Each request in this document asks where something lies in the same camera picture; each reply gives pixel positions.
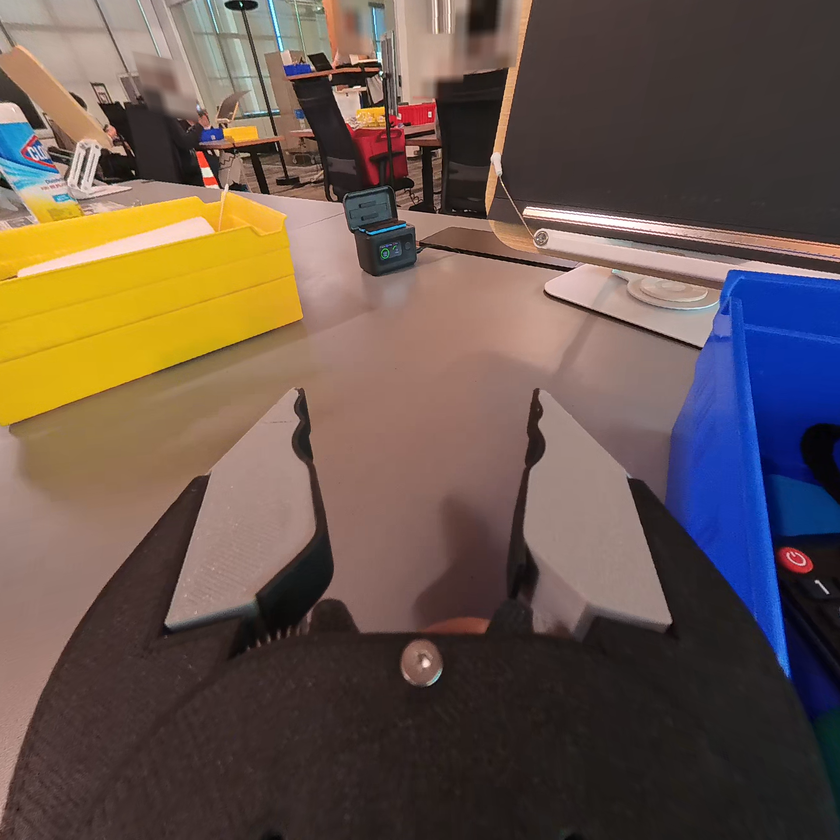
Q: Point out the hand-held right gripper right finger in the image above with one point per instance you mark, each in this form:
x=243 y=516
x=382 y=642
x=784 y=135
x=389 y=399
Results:
x=584 y=525

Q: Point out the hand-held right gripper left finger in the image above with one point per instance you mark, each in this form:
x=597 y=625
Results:
x=249 y=525

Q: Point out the blue plastic bin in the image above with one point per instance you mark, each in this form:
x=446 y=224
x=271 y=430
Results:
x=722 y=492

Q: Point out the large yellow plastic bin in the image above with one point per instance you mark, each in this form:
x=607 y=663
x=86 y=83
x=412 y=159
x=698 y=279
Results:
x=131 y=341

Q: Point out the white monitor stand base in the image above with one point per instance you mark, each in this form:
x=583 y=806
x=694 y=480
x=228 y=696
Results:
x=590 y=295

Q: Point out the black remote control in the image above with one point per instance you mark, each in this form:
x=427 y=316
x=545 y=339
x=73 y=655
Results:
x=814 y=604

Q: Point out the black desk slot cover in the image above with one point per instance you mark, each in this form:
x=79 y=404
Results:
x=485 y=246

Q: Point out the white foam sheet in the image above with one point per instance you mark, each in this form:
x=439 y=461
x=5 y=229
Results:
x=131 y=246

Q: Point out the black battery charger case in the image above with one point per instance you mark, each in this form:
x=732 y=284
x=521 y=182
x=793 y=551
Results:
x=384 y=253

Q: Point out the thin wooden stick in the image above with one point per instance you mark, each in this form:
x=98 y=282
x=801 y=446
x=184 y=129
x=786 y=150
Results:
x=223 y=207

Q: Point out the orange traffic cone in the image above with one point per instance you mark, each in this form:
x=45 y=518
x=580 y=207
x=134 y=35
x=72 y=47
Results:
x=207 y=172

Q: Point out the red storage tote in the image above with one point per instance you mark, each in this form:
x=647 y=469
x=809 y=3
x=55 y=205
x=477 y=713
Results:
x=367 y=157

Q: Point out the black office chair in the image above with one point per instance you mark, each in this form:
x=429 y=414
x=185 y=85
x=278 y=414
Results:
x=469 y=144
x=328 y=138

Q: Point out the blue yellow wipes canister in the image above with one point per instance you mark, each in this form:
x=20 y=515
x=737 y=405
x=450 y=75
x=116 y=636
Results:
x=33 y=170

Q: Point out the black computer monitor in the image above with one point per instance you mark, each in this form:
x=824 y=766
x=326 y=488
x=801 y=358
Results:
x=689 y=118

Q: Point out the black floor lamp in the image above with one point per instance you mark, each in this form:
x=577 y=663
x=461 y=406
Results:
x=262 y=92

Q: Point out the red plastic bin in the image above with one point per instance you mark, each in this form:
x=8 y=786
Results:
x=417 y=115

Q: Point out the beige board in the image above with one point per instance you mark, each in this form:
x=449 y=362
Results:
x=52 y=92

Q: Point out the white frame stand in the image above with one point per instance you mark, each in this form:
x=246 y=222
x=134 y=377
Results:
x=84 y=167

